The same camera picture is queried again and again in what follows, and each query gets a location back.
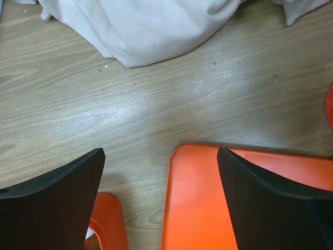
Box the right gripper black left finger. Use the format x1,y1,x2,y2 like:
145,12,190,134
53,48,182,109
1,148,105,249

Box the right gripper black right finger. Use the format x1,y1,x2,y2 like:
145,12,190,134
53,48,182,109
217,147,332,249

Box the orange compartment box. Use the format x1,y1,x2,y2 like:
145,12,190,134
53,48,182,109
83,192,129,249

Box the orange box lid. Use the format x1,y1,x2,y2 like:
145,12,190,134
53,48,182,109
161,144,332,249

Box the orange garment on hanger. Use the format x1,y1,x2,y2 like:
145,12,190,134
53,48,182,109
324,83,333,130

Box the beige crumpled cloth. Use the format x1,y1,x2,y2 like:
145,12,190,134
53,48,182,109
36,0,333,69

